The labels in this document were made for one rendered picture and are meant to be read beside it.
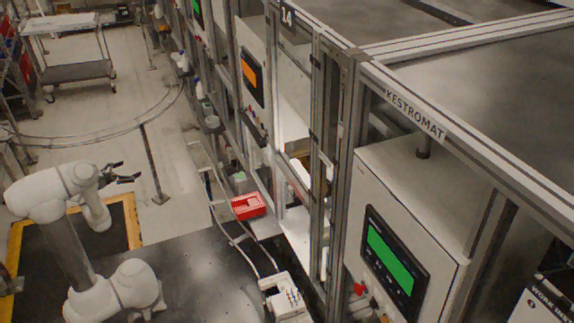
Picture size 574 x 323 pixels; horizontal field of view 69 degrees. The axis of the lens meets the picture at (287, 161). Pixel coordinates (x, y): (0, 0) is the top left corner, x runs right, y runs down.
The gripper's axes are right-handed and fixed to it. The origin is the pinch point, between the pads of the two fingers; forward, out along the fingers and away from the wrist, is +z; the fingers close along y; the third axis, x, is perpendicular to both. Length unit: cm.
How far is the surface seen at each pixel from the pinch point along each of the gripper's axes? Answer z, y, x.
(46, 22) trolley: 166, 294, 23
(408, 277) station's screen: -76, -150, -79
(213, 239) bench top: 8, -59, 18
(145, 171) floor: 114, 80, 88
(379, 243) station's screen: -69, -140, -79
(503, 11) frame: -5, -140, -139
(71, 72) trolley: 193, 280, 80
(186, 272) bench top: -17, -62, 25
